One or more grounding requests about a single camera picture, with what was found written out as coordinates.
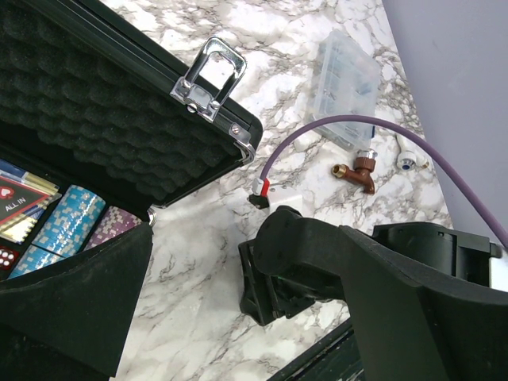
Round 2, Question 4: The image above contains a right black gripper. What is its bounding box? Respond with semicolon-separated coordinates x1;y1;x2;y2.
238;206;345;326

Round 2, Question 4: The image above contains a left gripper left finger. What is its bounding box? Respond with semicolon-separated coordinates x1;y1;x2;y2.
1;224;153;380

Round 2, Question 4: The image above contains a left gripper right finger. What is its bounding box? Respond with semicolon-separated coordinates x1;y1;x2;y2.
339;226;507;380

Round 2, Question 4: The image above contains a red triangular dealer button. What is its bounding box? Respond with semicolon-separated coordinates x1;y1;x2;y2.
0;174;63;235

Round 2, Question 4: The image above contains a black poker set case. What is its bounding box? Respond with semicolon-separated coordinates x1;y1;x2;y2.
0;0;265;279

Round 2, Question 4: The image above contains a blue poker chip row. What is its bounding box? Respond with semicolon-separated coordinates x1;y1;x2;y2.
9;185;106;279

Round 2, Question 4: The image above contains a red dice row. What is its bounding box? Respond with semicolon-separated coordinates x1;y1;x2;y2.
0;246;19;271

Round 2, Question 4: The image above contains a blue yellow card deck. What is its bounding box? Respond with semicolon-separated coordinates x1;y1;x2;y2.
0;158;60;245

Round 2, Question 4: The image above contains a purple poker chip row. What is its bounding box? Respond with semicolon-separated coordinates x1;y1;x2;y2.
84;206;142;250

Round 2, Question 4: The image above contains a copper pipe fitting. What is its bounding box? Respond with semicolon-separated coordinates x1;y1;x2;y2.
331;149;378;194

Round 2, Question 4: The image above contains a white plastic tube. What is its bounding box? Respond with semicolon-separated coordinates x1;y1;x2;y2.
396;134;429;171

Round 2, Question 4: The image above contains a clear plastic box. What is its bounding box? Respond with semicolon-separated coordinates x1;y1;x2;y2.
306;30;381;152

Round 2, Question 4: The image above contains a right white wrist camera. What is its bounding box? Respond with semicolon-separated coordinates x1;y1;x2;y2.
248;178;303;214

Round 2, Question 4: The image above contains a black mounting rail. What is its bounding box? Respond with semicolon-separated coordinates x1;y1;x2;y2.
268;318;366;381

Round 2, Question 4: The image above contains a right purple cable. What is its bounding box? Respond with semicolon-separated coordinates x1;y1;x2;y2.
260;114;508;249

